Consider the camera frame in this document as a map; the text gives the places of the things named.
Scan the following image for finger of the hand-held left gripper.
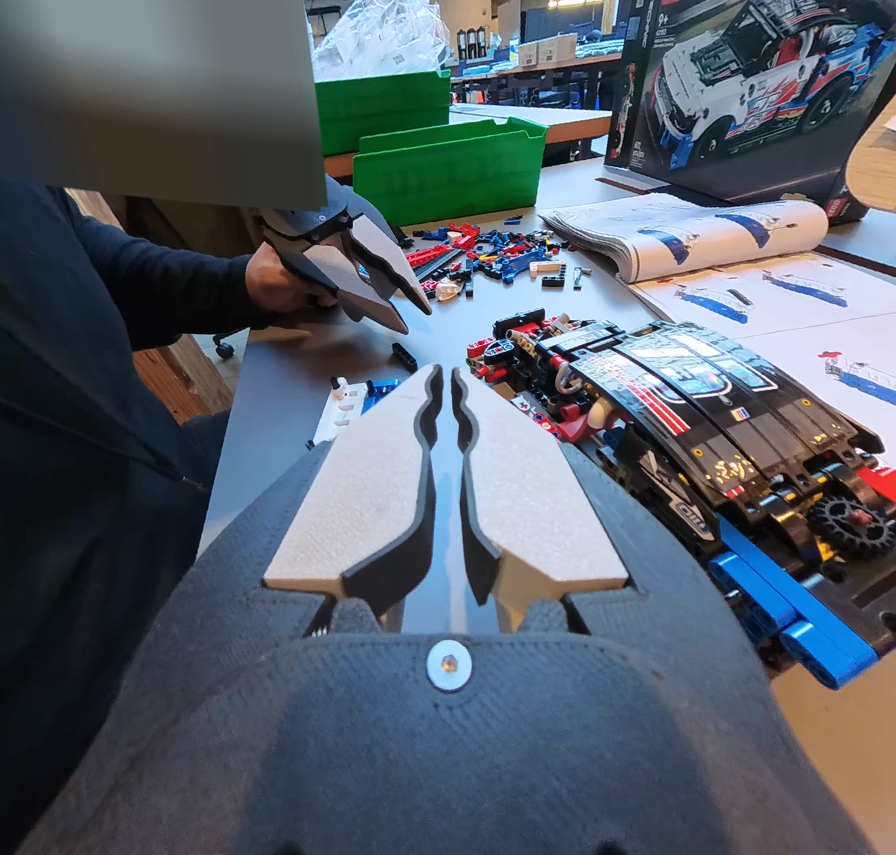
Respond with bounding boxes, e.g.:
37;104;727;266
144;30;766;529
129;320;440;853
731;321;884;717
349;217;434;317
307;245;410;336

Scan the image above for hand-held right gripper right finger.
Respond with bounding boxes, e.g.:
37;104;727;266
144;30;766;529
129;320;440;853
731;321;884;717
451;367;630;632

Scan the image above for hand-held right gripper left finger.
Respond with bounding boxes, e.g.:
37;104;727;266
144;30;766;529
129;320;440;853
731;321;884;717
263;364;445;621

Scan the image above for blue and white brick assembly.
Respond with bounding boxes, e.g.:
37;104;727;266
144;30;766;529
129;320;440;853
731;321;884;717
308;375;401;450

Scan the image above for pile of toy bricks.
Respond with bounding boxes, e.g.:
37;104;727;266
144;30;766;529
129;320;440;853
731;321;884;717
402;221;585;303

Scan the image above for person's left forearm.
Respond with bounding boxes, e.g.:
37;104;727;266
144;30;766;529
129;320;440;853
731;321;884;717
66;186;270;352

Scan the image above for grey desk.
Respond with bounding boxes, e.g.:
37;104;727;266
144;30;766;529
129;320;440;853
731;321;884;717
199;155;896;855

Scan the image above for person's left hand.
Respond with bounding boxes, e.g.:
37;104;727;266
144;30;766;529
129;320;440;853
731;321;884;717
245;242;338;315

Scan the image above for green plastic bin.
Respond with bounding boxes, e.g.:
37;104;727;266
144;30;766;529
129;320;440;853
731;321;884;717
314;67;452;158
352;116;549;227

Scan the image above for partly built toy brick car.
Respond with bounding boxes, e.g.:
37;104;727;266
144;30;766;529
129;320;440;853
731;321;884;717
465;308;896;691

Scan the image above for clear plastic bags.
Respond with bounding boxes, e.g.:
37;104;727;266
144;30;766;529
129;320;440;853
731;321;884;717
311;0;451;82

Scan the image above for long wooden workbench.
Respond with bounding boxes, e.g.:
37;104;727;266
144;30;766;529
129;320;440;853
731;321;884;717
451;50;624;110

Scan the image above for row of cardboard boxes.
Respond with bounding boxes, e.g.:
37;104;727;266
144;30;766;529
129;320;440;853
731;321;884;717
518;32;578;68

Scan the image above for person's dark jacket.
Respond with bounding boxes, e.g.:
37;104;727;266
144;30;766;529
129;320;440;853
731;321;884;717
0;179;232;855

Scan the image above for instruction booklet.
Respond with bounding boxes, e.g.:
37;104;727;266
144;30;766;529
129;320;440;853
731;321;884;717
539;192;896;467

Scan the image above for toy car set box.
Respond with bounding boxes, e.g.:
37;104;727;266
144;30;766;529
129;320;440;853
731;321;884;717
603;0;896;226

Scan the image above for round wooden board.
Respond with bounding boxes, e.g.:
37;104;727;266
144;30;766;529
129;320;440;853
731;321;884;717
846;95;896;213

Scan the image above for wooden bench frame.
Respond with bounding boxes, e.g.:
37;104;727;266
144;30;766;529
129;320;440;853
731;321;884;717
133;333;235;425

